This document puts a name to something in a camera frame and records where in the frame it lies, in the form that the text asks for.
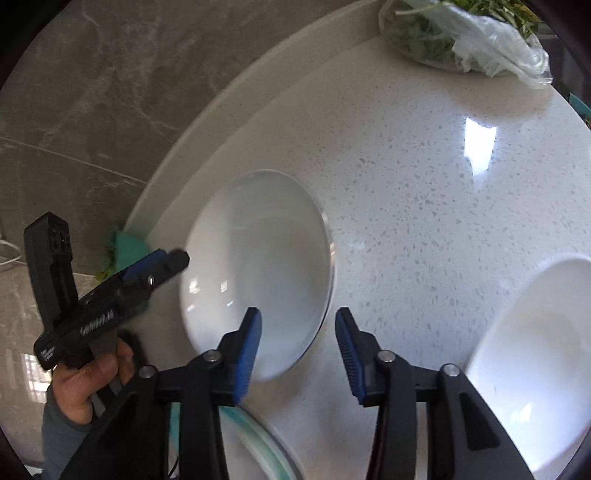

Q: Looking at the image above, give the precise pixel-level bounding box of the turquoise floral plate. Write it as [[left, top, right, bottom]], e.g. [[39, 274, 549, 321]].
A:
[[168, 400, 306, 480]]

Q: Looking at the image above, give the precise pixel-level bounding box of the large white bowl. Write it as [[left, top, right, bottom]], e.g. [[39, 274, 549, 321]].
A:
[[179, 170, 335, 381]]

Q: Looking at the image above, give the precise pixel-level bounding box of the left forearm blue sleeve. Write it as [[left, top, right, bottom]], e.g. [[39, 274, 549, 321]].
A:
[[40, 387, 94, 479]]

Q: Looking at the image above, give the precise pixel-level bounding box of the person's left hand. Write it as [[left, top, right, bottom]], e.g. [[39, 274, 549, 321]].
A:
[[50, 339, 135, 425]]

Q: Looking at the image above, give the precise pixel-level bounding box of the green basin with vegetables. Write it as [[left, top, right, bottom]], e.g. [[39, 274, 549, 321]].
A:
[[95, 230, 150, 282]]

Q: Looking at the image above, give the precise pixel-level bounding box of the small white bowl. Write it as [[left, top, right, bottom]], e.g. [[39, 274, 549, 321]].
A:
[[467, 254, 590, 479]]

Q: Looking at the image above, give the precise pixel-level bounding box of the plastic bag of greens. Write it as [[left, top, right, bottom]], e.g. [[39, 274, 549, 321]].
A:
[[378, 1, 552, 89]]

